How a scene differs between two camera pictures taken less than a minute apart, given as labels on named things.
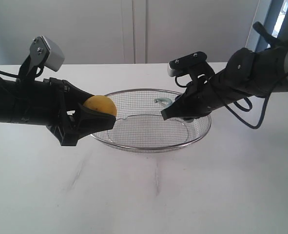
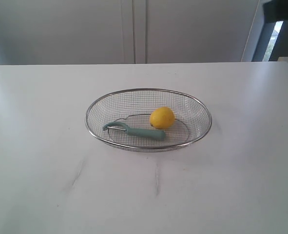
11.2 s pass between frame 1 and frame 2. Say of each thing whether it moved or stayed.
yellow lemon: moved
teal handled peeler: moved
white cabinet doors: stayed
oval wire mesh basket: stayed
